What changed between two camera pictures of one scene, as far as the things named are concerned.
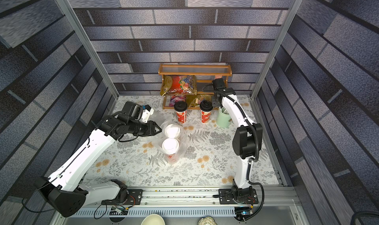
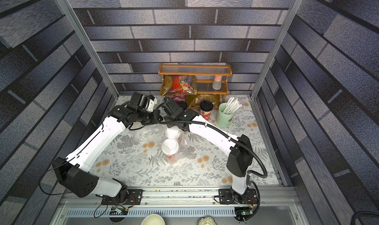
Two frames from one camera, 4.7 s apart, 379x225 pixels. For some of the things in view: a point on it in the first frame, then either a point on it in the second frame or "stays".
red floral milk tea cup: [172, 131] stays
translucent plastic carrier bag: [172, 142] stays
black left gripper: [153, 130] to [157, 119]
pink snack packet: [175, 98] stays
